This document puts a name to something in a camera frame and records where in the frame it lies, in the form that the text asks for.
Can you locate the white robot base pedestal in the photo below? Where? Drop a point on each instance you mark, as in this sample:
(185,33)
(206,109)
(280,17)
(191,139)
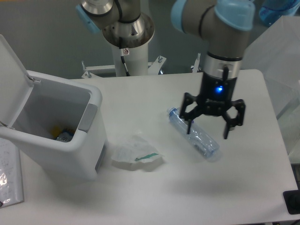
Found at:
(129,42)

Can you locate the blue plastic bag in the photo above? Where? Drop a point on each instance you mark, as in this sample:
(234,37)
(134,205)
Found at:
(272,10)

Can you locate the crumpled white paper wrapper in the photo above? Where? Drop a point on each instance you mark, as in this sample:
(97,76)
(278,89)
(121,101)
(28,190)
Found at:
(136,153)

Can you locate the black device at edge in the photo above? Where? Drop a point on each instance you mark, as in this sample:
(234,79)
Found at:
(292,201)

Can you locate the white laminated paper sheet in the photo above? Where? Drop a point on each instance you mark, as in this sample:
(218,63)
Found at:
(11,182)

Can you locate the yellow trash inside can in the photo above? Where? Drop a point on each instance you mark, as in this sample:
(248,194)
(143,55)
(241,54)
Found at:
(63,135)

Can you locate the white push-button trash can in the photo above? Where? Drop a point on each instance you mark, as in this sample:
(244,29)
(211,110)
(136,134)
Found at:
(32,103)

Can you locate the white metal clamp bracket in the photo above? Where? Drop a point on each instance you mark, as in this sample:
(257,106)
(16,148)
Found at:
(153,68)

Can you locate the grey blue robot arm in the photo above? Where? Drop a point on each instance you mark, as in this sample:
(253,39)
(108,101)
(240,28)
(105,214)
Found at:
(224,24)

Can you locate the clear plastic water bottle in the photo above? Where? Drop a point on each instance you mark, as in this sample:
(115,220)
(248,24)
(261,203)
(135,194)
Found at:
(197,138)

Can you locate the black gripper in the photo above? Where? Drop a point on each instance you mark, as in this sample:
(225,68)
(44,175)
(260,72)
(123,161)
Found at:
(215,99)

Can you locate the metal clamp screw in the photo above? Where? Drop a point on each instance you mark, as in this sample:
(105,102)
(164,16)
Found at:
(195,68)

